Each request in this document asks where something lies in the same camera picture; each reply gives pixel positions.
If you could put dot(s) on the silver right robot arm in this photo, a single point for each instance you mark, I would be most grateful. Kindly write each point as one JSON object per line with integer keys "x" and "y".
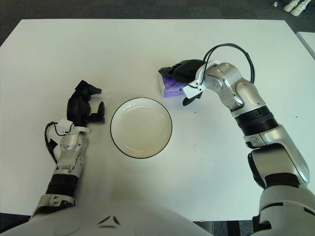
{"x": 246, "y": 91}

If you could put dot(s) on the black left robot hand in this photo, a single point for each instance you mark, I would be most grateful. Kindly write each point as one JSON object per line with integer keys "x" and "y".
{"x": 76, "y": 108}

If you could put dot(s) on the purple tissue paper pack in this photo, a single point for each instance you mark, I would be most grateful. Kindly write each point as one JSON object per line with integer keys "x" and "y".
{"x": 169, "y": 88}

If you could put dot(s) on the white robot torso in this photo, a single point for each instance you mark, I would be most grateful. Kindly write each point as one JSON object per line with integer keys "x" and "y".
{"x": 147, "y": 221}

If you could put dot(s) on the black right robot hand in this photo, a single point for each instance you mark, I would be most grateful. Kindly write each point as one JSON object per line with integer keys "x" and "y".
{"x": 187, "y": 71}

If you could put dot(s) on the white plate with black rim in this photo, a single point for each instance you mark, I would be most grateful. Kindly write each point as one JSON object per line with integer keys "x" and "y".
{"x": 140, "y": 127}

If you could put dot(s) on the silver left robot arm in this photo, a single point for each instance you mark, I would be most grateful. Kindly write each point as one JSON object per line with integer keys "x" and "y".
{"x": 69, "y": 145}

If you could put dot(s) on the black table leg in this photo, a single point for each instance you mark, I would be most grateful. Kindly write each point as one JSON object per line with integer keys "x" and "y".
{"x": 233, "y": 228}

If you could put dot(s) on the white shoe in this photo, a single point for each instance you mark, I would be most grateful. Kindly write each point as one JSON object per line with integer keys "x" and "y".
{"x": 301, "y": 9}
{"x": 290, "y": 5}

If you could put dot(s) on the white neighbouring table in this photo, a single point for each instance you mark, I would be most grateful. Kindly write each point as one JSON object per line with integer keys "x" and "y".
{"x": 307, "y": 43}

